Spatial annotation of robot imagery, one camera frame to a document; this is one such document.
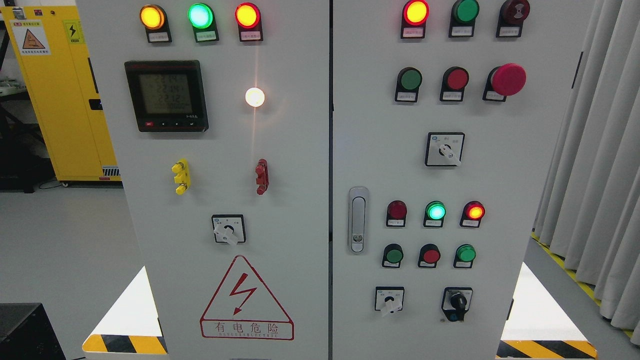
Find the green start push button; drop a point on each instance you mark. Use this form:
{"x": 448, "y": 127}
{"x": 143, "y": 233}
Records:
{"x": 392, "y": 256}

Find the lower red push button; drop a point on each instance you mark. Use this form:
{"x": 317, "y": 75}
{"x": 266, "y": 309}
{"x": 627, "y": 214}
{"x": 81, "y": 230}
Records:
{"x": 429, "y": 256}

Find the red push button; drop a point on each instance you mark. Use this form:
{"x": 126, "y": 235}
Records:
{"x": 453, "y": 84}
{"x": 429, "y": 256}

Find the upper green push button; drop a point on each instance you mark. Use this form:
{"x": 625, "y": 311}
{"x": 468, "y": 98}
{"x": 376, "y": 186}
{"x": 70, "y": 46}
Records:
{"x": 409, "y": 79}

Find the lower right green push button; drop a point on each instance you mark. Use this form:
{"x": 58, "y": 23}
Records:
{"x": 464, "y": 257}

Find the upper red push button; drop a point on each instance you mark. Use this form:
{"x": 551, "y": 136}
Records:
{"x": 453, "y": 84}

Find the red emergency stop mushroom button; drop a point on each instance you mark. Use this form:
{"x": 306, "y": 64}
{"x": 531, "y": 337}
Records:
{"x": 504, "y": 81}

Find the grey electrical control cabinet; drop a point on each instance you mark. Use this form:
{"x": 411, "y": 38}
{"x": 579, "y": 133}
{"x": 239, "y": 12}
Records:
{"x": 329, "y": 123}

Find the red terminal connector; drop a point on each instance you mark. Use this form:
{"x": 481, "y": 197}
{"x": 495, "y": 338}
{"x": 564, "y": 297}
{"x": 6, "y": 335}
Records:
{"x": 262, "y": 176}

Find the lower left red indicator lamp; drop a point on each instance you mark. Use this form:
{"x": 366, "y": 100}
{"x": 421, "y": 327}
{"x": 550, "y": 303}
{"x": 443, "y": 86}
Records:
{"x": 396, "y": 214}

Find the red indicator lamp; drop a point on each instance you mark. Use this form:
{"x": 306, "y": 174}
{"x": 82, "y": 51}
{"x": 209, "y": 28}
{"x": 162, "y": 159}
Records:
{"x": 472, "y": 214}
{"x": 396, "y": 214}
{"x": 413, "y": 22}
{"x": 249, "y": 22}

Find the white lit indicator lamp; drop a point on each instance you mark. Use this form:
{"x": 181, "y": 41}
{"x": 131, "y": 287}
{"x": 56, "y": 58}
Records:
{"x": 255, "y": 97}

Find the lower middle green indicator lamp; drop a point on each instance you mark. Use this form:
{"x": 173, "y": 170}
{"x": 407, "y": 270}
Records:
{"x": 434, "y": 214}

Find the green indicator lamp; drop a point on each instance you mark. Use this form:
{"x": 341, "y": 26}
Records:
{"x": 462, "y": 19}
{"x": 204, "y": 25}
{"x": 434, "y": 214}

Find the yellow terminal connector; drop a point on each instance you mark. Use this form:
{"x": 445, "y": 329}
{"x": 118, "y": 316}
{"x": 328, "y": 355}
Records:
{"x": 181, "y": 176}

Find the red high voltage warning sticker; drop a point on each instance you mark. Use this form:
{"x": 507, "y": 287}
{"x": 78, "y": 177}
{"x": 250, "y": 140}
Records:
{"x": 243, "y": 307}

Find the lower right red indicator lamp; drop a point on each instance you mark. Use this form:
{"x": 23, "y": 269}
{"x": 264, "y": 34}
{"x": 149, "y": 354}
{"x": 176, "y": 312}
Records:
{"x": 472, "y": 214}

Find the black digital power meter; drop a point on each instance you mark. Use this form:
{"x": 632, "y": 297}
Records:
{"x": 167, "y": 95}

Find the red indicator lamp top left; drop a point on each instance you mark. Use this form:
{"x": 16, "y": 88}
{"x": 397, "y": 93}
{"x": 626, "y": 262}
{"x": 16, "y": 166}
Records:
{"x": 249, "y": 22}

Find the red indicator lamp top right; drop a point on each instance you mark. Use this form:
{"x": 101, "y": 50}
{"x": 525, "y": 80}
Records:
{"x": 413, "y": 22}

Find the green indicator lamp top left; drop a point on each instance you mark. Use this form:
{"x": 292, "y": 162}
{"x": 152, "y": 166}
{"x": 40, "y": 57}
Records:
{"x": 204, "y": 25}

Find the green indicator lamp top right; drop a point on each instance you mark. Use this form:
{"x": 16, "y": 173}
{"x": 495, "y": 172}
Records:
{"x": 462, "y": 19}

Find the yellow indicator lamp top left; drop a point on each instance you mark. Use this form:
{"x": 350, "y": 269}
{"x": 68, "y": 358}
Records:
{"x": 156, "y": 24}

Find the dark red buzzer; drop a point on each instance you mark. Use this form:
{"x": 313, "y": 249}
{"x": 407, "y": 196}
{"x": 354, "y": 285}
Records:
{"x": 511, "y": 17}

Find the grey curtain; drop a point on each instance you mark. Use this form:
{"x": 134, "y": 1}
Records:
{"x": 589, "y": 213}

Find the yellow safety cabinet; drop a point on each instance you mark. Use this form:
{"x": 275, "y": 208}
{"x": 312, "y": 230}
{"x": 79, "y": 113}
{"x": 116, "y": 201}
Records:
{"x": 50, "y": 47}

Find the black box bottom left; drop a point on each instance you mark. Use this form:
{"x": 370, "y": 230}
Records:
{"x": 26, "y": 333}

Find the silver cabinet door handle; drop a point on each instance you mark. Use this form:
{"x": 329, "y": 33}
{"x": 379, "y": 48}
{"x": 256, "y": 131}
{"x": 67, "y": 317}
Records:
{"x": 357, "y": 221}

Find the left door rotary selector switch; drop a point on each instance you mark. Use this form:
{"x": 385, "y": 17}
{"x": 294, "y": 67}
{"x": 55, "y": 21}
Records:
{"x": 229, "y": 228}

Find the upper right rotary selector switch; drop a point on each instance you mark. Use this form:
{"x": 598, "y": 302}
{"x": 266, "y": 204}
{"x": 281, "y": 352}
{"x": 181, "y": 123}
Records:
{"x": 444, "y": 149}

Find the bottom white rotary selector switch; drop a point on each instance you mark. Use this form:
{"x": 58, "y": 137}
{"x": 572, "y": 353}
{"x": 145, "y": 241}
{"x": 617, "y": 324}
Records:
{"x": 388, "y": 300}

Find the bottom black key switch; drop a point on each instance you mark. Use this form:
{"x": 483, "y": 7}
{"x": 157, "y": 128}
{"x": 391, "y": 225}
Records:
{"x": 456, "y": 303}

